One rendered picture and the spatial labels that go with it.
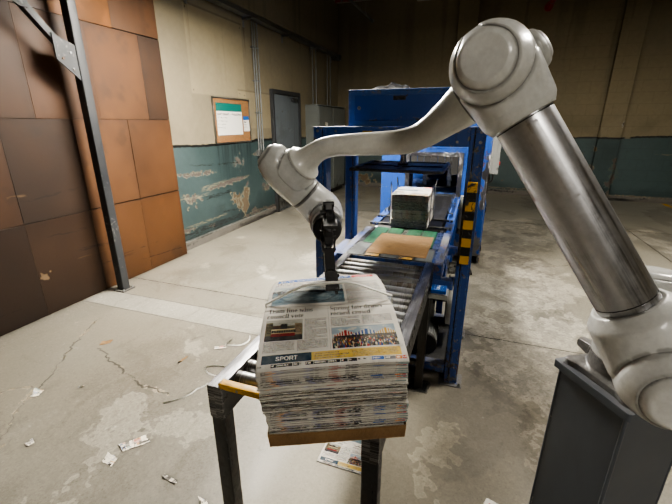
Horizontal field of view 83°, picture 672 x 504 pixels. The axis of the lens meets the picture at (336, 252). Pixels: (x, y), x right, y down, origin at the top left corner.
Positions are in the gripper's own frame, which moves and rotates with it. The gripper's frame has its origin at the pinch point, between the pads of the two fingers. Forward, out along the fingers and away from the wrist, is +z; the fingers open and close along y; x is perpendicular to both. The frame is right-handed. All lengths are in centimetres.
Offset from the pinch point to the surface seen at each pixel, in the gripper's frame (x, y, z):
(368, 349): -5.5, 12.2, 17.1
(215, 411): 37, 59, -18
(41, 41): 209, -74, -279
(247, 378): 27, 51, -22
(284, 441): 11.9, 33.7, 17.5
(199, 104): 140, -21, -457
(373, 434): -6.7, 33.4, 17.9
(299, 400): 8.0, 21.1, 19.5
